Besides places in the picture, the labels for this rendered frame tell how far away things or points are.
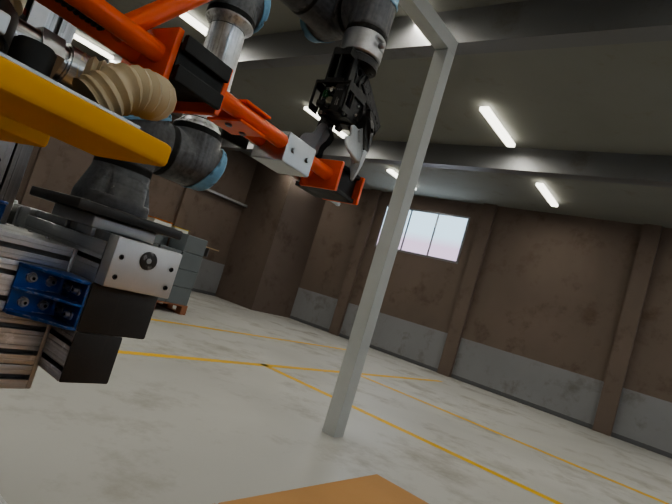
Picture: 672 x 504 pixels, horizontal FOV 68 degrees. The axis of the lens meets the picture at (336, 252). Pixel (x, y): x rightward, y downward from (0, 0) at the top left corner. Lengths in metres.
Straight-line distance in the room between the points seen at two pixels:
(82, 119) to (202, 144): 0.79
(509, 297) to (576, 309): 1.33
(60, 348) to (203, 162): 0.48
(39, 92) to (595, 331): 10.70
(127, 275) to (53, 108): 0.60
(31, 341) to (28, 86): 0.73
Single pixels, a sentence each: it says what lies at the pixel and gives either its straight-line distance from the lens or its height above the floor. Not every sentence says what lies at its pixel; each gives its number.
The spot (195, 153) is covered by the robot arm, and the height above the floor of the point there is 1.21.
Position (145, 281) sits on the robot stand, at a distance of 0.98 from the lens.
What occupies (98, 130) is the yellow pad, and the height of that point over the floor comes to 1.07.
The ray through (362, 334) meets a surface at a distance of 3.78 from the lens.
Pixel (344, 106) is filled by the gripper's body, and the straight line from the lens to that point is 0.83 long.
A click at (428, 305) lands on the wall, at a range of 11.94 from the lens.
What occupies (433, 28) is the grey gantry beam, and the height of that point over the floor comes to 3.10.
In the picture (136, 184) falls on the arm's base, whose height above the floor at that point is 1.10.
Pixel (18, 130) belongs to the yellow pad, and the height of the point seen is 1.07.
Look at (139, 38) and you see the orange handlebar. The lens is 0.57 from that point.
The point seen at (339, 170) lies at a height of 1.20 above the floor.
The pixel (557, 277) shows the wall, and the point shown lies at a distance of 11.15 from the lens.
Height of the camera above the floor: 1.01
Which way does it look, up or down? 5 degrees up
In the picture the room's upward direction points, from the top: 17 degrees clockwise
